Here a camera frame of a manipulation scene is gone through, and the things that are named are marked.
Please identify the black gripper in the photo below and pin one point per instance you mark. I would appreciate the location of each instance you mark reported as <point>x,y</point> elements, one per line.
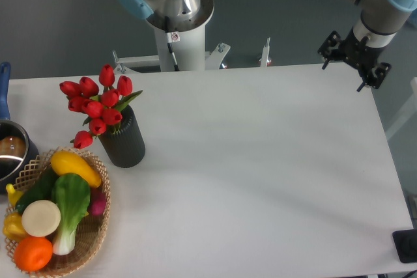
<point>358,55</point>

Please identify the red tulip bouquet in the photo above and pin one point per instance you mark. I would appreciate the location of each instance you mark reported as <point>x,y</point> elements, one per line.
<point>102,102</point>

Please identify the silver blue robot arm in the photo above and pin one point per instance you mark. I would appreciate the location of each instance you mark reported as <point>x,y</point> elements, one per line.
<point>379,22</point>

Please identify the dark ribbed vase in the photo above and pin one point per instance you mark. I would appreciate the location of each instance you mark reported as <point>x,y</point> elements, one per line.
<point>125,148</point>

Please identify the black device at table edge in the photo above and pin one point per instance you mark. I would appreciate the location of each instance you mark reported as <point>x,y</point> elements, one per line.
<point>405,244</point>

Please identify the purple red radish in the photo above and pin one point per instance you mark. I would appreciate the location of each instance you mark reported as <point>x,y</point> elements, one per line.
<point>98,202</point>

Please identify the yellow squash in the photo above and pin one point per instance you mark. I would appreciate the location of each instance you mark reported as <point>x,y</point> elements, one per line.
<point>65,162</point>

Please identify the green bok choy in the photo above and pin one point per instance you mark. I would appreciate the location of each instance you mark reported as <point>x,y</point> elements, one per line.
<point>71,193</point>

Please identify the woven wicker basket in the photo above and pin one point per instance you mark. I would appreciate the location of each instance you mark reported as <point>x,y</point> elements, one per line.
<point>90,232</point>

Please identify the dark green cucumber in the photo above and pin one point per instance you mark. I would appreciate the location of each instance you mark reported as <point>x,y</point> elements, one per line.
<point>40,190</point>

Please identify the small yellow banana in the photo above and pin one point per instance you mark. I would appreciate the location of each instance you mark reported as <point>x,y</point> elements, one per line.
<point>13,194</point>

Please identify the orange fruit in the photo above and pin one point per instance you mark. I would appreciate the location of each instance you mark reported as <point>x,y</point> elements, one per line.
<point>33,253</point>

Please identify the yellow bell pepper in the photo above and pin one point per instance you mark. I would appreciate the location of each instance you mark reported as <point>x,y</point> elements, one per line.
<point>13,228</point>

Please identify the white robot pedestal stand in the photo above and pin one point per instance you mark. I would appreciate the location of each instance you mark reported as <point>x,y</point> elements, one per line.
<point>179,30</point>

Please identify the blue handled saucepan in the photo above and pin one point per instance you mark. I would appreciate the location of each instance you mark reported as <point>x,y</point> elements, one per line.
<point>17,149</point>

